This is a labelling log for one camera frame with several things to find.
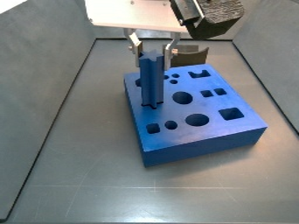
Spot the black curved fixture stand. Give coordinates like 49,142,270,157
170,45,209,67

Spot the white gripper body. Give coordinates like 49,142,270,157
85,0,186,32

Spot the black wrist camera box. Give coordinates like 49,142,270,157
169,0,244,40

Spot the blue foam shape-hole block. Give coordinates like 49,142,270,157
123,64,266,167

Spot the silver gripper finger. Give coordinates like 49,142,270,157
162,32,181,70
123,28,142,67

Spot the blue star-shaped prism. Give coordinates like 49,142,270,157
138,50,164,109

